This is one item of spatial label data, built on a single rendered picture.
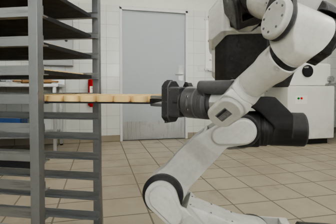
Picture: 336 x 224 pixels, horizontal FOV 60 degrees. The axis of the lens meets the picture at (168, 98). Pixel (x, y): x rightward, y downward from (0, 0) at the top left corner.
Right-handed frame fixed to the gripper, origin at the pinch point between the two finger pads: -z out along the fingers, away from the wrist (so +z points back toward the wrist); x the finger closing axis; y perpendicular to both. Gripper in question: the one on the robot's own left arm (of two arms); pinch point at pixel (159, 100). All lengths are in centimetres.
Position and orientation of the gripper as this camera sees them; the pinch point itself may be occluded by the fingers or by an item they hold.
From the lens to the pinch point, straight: 88.5
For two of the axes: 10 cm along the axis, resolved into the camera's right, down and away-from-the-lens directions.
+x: 0.0, -10.0, -0.3
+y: -6.4, 0.2, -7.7
